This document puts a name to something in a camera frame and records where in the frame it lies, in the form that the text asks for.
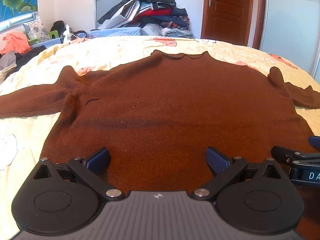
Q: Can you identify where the wooden door frame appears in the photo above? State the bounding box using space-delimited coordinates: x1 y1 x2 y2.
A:
246 0 267 50

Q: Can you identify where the yellow printed bed sheet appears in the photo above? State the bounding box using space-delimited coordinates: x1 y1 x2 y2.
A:
0 35 320 240

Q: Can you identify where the floral pillow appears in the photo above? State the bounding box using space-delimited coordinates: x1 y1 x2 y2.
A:
23 17 49 43

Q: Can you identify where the brown wooden door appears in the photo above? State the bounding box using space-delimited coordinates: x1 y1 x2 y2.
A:
201 0 254 47

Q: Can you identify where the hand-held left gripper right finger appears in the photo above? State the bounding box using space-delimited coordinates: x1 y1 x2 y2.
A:
193 146 284 201

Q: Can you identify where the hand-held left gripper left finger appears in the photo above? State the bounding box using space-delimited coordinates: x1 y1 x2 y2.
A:
33 147 125 201

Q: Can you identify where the black garment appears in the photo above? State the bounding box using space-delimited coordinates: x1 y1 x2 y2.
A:
14 45 47 68

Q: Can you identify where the light blue quilt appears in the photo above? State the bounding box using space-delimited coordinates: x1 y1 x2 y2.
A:
89 27 143 39

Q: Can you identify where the white wardrobe sliding door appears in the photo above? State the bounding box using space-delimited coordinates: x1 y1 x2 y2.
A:
259 0 320 78

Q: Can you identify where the orange cloth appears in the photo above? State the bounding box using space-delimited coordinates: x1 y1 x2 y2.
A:
0 32 32 55

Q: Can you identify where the black bag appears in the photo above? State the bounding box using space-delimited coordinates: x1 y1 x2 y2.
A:
51 20 67 34

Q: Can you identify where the grey garment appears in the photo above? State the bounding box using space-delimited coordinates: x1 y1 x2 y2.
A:
0 52 17 72

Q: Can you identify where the grey framed panel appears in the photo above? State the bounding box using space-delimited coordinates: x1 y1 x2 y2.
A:
94 0 125 29

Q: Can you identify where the pile of clothes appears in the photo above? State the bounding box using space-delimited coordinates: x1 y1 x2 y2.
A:
97 0 195 39

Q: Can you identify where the brown knit sweater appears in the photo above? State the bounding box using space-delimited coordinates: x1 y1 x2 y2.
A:
0 50 320 230

